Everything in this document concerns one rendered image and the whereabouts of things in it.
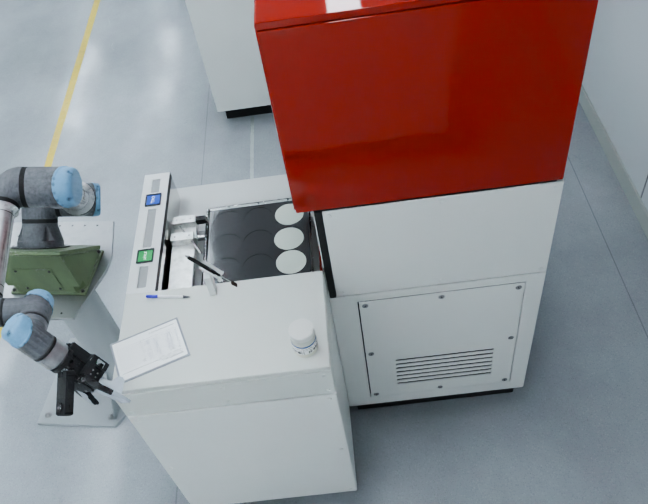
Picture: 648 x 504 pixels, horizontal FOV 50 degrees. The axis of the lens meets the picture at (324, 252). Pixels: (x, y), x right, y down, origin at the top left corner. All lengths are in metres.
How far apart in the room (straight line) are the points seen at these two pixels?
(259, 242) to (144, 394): 0.64
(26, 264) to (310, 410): 1.05
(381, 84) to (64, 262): 1.23
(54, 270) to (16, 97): 2.90
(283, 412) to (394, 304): 0.51
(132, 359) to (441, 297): 0.99
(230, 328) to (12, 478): 1.49
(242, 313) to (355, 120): 0.70
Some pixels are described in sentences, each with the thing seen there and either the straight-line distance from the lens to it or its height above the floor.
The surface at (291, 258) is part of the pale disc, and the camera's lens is 2.25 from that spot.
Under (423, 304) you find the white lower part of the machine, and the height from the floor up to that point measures 0.73.
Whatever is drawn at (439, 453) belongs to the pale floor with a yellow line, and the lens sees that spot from 2.85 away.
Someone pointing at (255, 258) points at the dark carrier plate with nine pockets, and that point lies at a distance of 2.28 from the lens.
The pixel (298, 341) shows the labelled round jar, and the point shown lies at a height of 1.05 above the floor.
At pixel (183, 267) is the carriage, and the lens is 2.35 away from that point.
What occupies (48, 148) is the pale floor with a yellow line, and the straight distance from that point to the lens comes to 4.63.
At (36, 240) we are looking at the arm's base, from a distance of 2.50.
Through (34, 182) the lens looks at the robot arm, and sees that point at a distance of 2.08.
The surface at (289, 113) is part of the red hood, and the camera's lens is 1.70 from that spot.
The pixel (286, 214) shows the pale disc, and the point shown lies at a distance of 2.39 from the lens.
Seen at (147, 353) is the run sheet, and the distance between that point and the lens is 2.07.
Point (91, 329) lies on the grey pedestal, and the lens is 2.80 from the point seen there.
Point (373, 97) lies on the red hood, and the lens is 1.69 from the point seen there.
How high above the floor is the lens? 2.60
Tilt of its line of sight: 49 degrees down
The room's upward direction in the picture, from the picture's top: 10 degrees counter-clockwise
